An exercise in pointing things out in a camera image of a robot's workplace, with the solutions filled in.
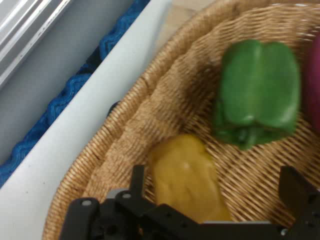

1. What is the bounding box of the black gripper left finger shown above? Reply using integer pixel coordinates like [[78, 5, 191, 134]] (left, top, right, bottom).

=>
[[59, 164, 201, 240]]

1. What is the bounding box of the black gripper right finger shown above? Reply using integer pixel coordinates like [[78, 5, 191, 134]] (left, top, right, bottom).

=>
[[279, 165, 320, 240]]

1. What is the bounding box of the yellow bell pepper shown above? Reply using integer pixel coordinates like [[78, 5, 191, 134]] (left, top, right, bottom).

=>
[[148, 133, 233, 225]]

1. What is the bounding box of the green bell pepper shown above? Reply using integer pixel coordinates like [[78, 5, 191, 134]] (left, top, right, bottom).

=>
[[212, 39, 302, 151]]

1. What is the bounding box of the magenta eggplant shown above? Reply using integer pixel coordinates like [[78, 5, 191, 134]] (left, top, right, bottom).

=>
[[303, 32, 320, 136]]

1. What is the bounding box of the blue foam mat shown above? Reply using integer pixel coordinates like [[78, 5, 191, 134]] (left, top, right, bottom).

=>
[[0, 0, 151, 188]]

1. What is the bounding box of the woven wicker basket with handles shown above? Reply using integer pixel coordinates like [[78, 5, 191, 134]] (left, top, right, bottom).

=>
[[42, 0, 320, 240]]

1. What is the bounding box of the horizontal aluminium frame rail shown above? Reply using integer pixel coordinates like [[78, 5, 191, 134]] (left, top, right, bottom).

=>
[[0, 0, 76, 88]]

